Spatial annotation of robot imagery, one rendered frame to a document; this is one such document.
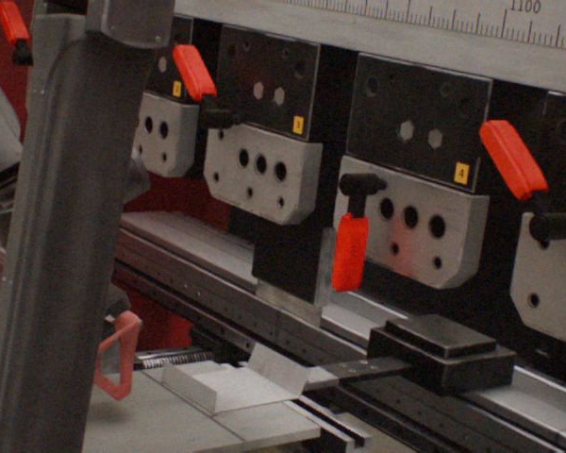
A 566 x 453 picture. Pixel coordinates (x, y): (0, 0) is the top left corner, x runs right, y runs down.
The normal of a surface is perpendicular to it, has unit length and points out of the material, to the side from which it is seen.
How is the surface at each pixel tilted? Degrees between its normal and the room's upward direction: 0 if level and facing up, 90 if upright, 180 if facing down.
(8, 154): 65
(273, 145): 90
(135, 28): 83
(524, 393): 0
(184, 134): 90
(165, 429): 0
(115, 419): 0
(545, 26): 90
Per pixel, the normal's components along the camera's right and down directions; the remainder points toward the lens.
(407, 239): -0.79, 0.04
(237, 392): 0.12, -0.97
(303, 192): 0.60, 0.25
